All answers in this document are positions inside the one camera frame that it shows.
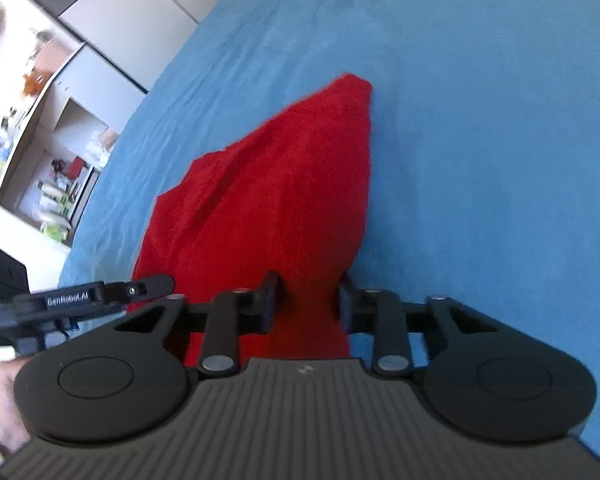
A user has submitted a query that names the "white shelf unit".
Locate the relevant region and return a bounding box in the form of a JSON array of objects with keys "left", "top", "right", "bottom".
[{"left": 0, "top": 25, "right": 125, "bottom": 252}]

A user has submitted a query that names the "white wardrobe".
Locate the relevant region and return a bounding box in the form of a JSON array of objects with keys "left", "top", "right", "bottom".
[{"left": 19, "top": 0, "right": 232, "bottom": 95}]

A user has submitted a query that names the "person's left hand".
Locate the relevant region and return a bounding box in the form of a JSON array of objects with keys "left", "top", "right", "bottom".
[{"left": 0, "top": 359, "right": 32, "bottom": 457}]

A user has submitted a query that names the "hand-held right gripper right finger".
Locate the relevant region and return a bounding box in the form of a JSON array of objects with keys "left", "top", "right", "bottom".
[{"left": 335, "top": 272, "right": 502, "bottom": 377}]

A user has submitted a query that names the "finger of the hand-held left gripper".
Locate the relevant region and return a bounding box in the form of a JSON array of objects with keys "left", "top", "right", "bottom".
[{"left": 102, "top": 274, "right": 177, "bottom": 310}]

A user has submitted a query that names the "red knit sweater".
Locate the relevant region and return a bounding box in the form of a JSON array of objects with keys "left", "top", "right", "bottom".
[{"left": 131, "top": 73, "right": 374, "bottom": 367}]

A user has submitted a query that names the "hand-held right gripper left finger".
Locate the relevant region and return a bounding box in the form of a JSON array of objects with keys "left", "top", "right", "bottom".
[{"left": 112, "top": 272, "right": 284, "bottom": 377}]

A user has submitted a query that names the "bed with blue sheet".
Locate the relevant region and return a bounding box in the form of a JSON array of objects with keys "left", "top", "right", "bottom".
[{"left": 57, "top": 0, "right": 600, "bottom": 467}]

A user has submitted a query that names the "orange round object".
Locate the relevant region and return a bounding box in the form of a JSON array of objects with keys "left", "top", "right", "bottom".
[{"left": 22, "top": 72, "right": 47, "bottom": 97}]

